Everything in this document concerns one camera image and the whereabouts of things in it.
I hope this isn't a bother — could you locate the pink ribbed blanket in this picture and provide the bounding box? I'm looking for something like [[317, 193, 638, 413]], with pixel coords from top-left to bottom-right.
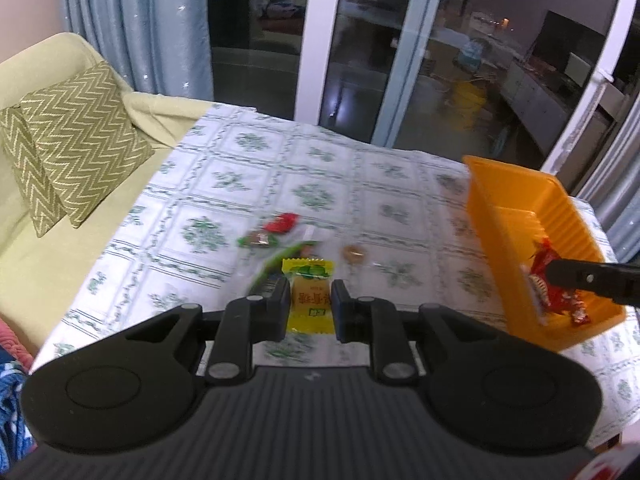
[[0, 317, 33, 376]]

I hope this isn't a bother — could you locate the green snack packet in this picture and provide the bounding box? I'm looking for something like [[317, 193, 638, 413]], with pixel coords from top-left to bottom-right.
[[247, 241, 321, 295]]

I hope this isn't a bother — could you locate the orange plastic tray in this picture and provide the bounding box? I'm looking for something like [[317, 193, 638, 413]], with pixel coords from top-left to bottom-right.
[[462, 155, 627, 352]]

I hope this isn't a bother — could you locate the yellow-green sofa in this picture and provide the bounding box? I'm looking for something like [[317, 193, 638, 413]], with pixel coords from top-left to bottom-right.
[[0, 32, 216, 361]]

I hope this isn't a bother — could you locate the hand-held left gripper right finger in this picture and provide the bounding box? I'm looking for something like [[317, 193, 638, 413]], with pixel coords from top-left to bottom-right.
[[331, 279, 501, 386]]

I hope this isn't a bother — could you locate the white sliding glass door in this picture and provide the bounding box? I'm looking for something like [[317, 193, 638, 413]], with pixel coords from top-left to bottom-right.
[[207, 0, 640, 201]]

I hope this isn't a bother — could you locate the small red candy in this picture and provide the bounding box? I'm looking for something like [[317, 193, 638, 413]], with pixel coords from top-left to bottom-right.
[[262, 213, 299, 234]]

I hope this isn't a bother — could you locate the green zigzag pillow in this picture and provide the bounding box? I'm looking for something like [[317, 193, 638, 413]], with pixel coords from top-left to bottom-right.
[[20, 60, 156, 228], [0, 105, 68, 238]]

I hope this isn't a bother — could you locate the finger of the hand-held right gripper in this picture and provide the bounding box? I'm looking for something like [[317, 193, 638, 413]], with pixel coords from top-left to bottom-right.
[[545, 258, 640, 306]]

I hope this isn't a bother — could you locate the yellow bucket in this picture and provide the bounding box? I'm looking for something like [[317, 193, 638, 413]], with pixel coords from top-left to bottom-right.
[[452, 80, 487, 116]]

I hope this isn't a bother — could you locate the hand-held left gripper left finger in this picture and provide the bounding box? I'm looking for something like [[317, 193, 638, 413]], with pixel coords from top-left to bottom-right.
[[125, 277, 292, 386]]

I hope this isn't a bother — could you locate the floral tablecloth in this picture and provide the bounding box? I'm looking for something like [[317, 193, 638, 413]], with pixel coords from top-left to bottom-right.
[[29, 101, 640, 453]]

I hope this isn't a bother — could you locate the yellow snack packet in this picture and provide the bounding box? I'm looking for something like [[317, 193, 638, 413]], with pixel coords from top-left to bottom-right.
[[281, 256, 335, 336]]

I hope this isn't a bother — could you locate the blue patterned blanket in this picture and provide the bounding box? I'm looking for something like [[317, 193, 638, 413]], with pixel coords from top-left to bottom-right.
[[0, 355, 36, 461]]

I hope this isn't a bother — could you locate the white bucket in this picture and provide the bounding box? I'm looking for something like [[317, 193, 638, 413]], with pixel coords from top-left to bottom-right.
[[415, 76, 446, 111]]

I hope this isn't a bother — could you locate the blue-grey curtain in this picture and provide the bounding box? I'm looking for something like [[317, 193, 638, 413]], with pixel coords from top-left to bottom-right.
[[60, 0, 216, 103], [575, 95, 640, 263]]

